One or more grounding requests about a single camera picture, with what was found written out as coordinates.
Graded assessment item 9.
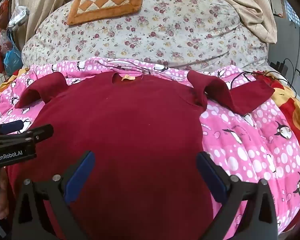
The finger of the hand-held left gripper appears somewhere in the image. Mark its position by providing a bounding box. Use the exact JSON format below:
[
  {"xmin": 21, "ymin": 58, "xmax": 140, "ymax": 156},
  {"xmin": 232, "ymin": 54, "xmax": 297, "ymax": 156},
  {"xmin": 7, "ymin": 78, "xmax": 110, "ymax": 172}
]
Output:
[
  {"xmin": 0, "ymin": 120, "xmax": 25, "ymax": 137},
  {"xmin": 0, "ymin": 124, "xmax": 54, "ymax": 147}
]

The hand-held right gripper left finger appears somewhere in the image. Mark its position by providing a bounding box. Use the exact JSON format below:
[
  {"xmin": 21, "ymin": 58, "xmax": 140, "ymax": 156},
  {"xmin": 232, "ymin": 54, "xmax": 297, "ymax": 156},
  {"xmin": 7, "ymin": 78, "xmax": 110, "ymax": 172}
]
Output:
[{"xmin": 11, "ymin": 151, "xmax": 95, "ymax": 240}]

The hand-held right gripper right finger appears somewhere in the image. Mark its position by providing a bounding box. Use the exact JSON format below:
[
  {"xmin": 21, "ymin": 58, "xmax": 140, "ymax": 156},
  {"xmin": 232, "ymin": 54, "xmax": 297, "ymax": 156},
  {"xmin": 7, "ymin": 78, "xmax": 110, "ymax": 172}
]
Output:
[{"xmin": 195, "ymin": 152, "xmax": 279, "ymax": 240}]

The dark red sweater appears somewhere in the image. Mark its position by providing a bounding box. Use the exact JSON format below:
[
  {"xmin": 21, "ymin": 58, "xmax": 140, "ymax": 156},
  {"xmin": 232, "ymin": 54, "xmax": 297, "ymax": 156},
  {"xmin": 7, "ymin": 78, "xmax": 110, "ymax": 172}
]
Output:
[{"xmin": 6, "ymin": 71, "xmax": 275, "ymax": 240}]

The person's left hand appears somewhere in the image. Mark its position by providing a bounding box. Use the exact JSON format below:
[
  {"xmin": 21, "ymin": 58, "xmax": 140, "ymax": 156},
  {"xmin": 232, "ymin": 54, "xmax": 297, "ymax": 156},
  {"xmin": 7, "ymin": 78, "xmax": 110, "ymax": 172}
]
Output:
[{"xmin": 0, "ymin": 172, "xmax": 10, "ymax": 220}]

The pink penguin print blanket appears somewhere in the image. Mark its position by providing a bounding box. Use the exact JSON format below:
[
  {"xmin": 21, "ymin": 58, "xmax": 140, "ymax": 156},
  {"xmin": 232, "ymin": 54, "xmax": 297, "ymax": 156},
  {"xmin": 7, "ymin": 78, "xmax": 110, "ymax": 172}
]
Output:
[{"xmin": 0, "ymin": 57, "xmax": 300, "ymax": 235}]

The blue plastic bag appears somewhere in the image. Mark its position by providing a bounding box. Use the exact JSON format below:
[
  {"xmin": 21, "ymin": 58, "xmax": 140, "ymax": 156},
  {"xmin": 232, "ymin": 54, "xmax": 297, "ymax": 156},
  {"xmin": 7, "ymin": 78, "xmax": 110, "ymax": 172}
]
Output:
[{"xmin": 4, "ymin": 46, "xmax": 23, "ymax": 77}]

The red hanging cloth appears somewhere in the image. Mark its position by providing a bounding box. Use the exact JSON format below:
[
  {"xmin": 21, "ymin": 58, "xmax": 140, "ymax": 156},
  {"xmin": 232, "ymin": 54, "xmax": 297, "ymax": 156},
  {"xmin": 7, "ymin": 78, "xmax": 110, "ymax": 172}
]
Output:
[{"xmin": 0, "ymin": 0, "xmax": 11, "ymax": 73}]

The white plastic bag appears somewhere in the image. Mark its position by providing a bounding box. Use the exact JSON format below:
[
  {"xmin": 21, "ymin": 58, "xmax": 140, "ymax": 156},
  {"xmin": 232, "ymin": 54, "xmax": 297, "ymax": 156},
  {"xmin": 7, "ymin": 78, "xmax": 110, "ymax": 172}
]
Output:
[{"xmin": 8, "ymin": 5, "xmax": 30, "ymax": 32}]

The orange checkered cushion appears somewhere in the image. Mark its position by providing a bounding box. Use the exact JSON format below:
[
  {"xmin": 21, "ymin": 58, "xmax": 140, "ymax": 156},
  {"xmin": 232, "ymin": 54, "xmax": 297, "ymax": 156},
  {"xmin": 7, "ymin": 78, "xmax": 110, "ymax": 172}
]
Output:
[{"xmin": 66, "ymin": 0, "xmax": 149, "ymax": 26}]

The floral bed sheet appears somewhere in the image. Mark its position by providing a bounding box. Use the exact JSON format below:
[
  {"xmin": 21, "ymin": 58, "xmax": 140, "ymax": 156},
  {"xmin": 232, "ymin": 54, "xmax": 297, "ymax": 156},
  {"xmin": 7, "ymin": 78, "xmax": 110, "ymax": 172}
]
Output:
[{"xmin": 21, "ymin": 0, "xmax": 269, "ymax": 72}]

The small tiled window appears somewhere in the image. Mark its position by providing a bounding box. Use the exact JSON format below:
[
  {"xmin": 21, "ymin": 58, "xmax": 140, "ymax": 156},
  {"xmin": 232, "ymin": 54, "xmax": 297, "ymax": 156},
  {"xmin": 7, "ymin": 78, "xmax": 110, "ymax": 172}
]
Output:
[{"xmin": 284, "ymin": 0, "xmax": 300, "ymax": 27}]

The black cable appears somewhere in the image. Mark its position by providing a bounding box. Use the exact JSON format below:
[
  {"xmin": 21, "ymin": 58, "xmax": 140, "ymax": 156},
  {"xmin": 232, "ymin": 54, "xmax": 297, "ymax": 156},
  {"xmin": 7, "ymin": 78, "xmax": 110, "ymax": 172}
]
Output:
[{"xmin": 230, "ymin": 70, "xmax": 298, "ymax": 98}]

